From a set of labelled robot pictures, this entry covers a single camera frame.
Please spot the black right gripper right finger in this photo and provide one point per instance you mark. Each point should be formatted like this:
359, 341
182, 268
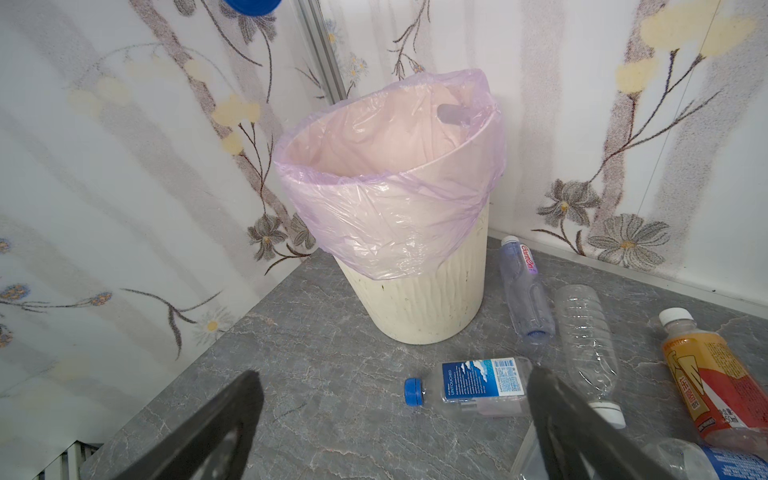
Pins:
572, 436

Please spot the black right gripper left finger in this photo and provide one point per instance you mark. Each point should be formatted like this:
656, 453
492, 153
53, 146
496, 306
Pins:
214, 443

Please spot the untouched water blue label bottle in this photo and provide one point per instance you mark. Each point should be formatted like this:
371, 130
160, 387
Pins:
491, 388

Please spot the Pepsi blue label bottle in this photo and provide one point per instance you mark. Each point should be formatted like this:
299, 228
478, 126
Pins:
687, 460

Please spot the soda water blue label bottle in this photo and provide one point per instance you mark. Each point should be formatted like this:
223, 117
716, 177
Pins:
253, 8

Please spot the cream waste bin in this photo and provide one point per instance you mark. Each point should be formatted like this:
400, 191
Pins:
432, 307

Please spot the pink bin liner bag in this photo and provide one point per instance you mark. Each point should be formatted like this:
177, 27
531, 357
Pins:
392, 183

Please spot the clear square bottle green band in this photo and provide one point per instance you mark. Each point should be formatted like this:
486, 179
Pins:
524, 465

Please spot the clear ribbed bottle white cap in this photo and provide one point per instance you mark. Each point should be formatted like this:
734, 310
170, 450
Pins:
590, 355

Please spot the purple tinted Cancer bottle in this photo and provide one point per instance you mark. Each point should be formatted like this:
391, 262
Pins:
524, 292

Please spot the orange red label bottle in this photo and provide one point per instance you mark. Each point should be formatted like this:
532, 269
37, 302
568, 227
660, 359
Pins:
726, 404

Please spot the white slotted cable duct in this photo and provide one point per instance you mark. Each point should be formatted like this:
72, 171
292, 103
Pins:
67, 466

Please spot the left aluminium corner post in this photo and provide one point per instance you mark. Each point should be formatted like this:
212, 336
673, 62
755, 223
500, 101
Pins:
313, 23

